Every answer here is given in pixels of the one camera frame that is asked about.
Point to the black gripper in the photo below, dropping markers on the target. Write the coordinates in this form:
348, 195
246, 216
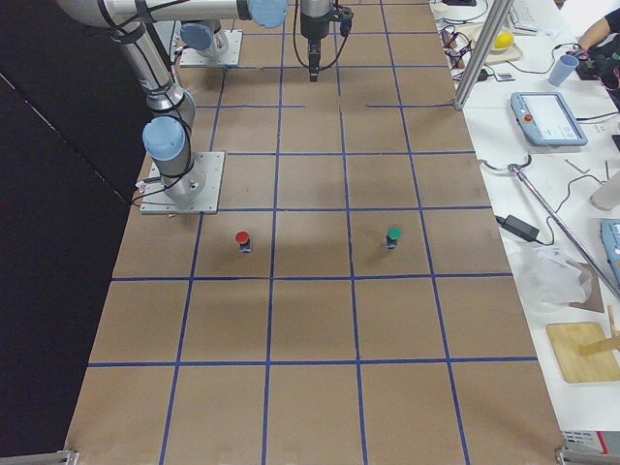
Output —
312, 28

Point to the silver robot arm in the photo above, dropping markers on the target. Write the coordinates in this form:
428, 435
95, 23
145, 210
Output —
269, 14
167, 138

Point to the green push button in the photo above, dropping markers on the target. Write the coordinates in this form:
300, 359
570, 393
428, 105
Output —
393, 236

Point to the red push button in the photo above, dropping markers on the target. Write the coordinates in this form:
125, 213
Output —
243, 239

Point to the person hand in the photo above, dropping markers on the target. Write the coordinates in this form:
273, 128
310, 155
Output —
600, 30

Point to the yellow lemon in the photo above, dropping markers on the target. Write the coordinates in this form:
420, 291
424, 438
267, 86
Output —
503, 41

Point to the beige tray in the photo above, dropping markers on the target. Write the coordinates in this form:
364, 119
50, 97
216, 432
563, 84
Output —
472, 33

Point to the metal walking cane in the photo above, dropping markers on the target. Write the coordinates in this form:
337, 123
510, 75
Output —
517, 170

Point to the teach pendant tablet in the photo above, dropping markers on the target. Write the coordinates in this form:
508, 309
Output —
546, 119

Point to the blue plastic cup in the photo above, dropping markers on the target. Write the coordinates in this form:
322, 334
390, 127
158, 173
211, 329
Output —
565, 65

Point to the black power adapter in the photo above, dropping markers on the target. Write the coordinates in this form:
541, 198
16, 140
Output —
520, 228

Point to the clear plastic bag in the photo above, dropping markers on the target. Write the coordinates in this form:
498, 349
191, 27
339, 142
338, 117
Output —
547, 274

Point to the wooden cutting board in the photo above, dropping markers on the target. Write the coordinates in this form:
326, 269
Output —
583, 352

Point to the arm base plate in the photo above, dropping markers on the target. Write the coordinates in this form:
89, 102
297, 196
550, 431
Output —
198, 191
227, 51

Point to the aluminium frame post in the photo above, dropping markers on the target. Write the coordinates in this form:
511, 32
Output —
496, 16

